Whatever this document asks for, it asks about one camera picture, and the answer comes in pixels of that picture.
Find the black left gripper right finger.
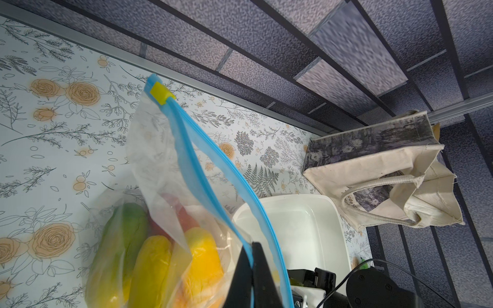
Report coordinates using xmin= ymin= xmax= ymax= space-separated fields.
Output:
xmin=252 ymin=242 xmax=282 ymax=308

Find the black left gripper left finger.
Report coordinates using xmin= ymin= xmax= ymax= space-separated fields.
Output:
xmin=223 ymin=248 xmax=254 ymax=308

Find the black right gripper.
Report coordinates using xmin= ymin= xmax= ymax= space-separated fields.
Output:
xmin=288 ymin=268 xmax=424 ymax=307

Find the orange yellow mango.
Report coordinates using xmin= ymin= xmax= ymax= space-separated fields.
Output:
xmin=175 ymin=227 xmax=224 ymax=307

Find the white oval plastic tray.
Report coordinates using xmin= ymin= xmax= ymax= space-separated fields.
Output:
xmin=230 ymin=193 xmax=352 ymax=297

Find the clear blue-zipper zip-top bag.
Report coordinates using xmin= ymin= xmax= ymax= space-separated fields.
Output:
xmin=103 ymin=75 xmax=294 ymax=307

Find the small yellow mango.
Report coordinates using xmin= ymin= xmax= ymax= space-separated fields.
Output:
xmin=128 ymin=236 xmax=172 ymax=307

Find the green yellow mango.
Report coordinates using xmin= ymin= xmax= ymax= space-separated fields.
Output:
xmin=85 ymin=203 xmax=148 ymax=307

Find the beige canvas tote bag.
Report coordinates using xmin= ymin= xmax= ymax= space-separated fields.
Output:
xmin=303 ymin=112 xmax=463 ymax=230

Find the right aluminium frame post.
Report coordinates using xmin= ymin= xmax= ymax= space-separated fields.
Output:
xmin=428 ymin=92 xmax=493 ymax=124

